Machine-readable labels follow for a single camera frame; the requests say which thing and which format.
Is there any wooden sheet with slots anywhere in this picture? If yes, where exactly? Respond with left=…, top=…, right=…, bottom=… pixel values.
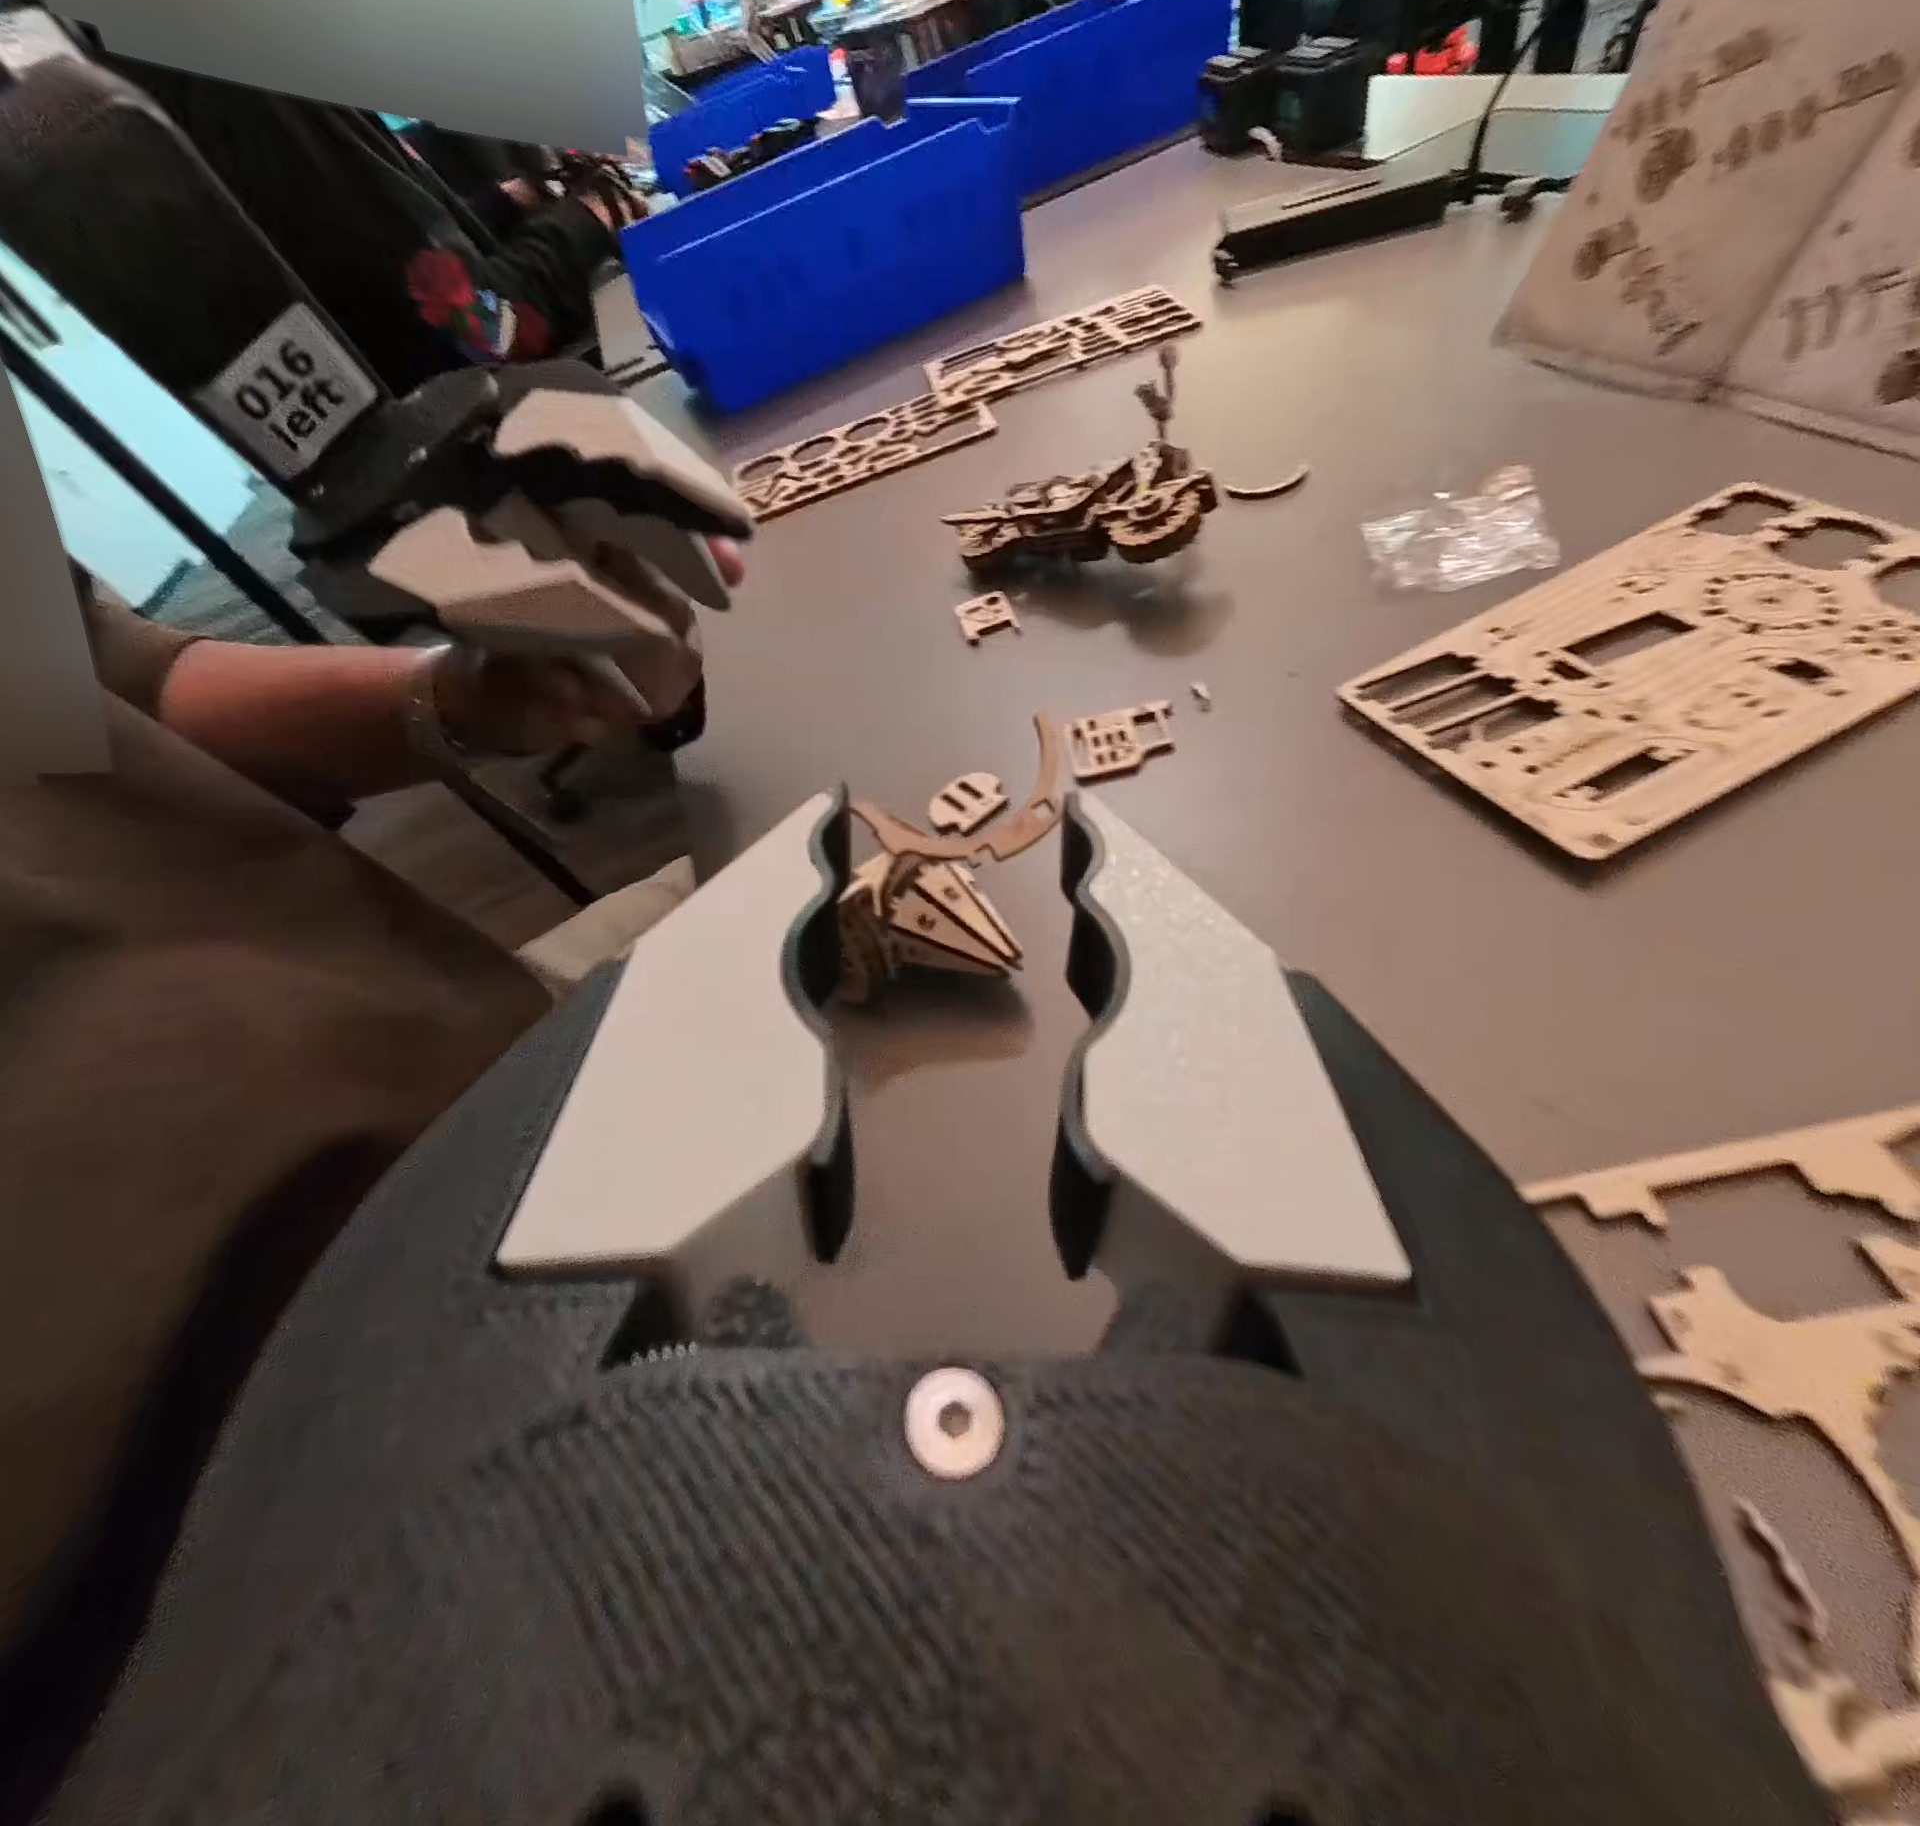
left=925, top=285, right=1207, bottom=406

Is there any grey desk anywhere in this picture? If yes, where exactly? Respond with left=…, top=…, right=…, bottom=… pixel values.
left=571, top=131, right=1920, bottom=1826

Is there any person's left forearm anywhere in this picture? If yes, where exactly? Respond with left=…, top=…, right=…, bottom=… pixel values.
left=157, top=631, right=444, bottom=797

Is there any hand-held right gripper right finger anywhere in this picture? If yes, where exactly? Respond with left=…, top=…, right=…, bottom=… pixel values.
left=1054, top=790, right=1416, bottom=1331

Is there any white box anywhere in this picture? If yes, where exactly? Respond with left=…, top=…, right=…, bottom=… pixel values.
left=1363, top=69, right=1635, bottom=182

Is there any open instruction booklet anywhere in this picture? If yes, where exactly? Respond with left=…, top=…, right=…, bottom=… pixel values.
left=1489, top=0, right=1920, bottom=428

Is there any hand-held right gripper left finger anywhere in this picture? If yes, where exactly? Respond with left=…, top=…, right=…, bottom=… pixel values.
left=493, top=790, right=858, bottom=1311

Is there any small wooden sidecar model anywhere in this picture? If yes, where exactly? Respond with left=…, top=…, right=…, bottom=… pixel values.
left=828, top=832, right=1033, bottom=1014

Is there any wide wooden parts sheet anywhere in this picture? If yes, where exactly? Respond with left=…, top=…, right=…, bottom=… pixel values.
left=1338, top=480, right=1920, bottom=864

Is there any person's left hand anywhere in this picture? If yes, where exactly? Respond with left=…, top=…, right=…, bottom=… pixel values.
left=434, top=536, right=752, bottom=761

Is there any curved wooden hook piece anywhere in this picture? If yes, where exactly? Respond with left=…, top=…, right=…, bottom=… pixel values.
left=846, top=711, right=1076, bottom=872

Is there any wooden motorcycle model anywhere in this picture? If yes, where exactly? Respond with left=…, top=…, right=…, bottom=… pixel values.
left=942, top=344, right=1225, bottom=579

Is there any black electronic device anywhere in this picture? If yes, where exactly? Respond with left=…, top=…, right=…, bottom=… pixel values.
left=1197, top=49, right=1291, bottom=160
left=1274, top=35, right=1380, bottom=152

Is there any long black bar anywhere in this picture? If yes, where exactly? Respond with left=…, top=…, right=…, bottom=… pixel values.
left=1213, top=172, right=1452, bottom=287

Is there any large blue plastic bin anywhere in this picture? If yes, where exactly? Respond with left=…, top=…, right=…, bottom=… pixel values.
left=618, top=99, right=1033, bottom=419

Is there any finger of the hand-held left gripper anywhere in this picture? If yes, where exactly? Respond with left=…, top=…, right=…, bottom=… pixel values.
left=493, top=387, right=756, bottom=547
left=365, top=490, right=740, bottom=655

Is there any small rectangular wooden fret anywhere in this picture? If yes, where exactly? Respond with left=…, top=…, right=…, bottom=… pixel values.
left=1063, top=700, right=1178, bottom=784

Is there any narrow wooden parts sheet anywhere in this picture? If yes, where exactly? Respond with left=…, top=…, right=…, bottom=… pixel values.
left=1518, top=1106, right=1920, bottom=1826

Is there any small clear plastic bag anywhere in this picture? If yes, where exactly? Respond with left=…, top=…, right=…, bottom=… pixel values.
left=1359, top=464, right=1565, bottom=595

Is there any person's brown sweater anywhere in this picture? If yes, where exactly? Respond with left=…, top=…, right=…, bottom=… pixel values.
left=0, top=572, right=559, bottom=1826

